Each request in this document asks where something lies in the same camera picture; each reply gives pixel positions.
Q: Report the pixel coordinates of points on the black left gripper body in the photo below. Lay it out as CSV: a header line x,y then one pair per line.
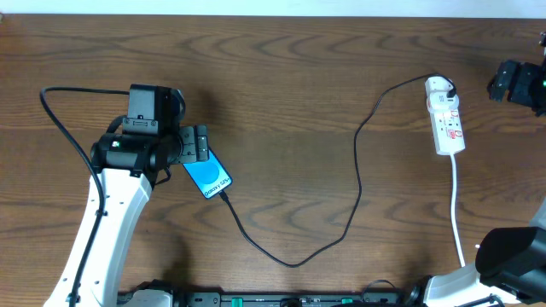
x,y
194,144

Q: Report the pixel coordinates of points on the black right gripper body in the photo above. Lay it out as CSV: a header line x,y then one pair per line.
x,y
506,81

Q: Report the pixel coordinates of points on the blue Galaxy smartphone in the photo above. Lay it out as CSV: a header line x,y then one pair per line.
x,y
210,176

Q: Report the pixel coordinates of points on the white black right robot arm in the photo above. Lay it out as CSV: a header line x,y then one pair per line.
x,y
510,263

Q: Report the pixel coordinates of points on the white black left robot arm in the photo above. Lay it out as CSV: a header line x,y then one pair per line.
x,y
124,166

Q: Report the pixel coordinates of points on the white USB charger adapter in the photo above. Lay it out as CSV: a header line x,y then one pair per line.
x,y
441,94

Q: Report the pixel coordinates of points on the white power strip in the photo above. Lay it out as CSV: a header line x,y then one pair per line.
x,y
446,124

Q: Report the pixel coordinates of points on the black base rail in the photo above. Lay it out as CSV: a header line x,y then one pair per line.
x,y
264,299

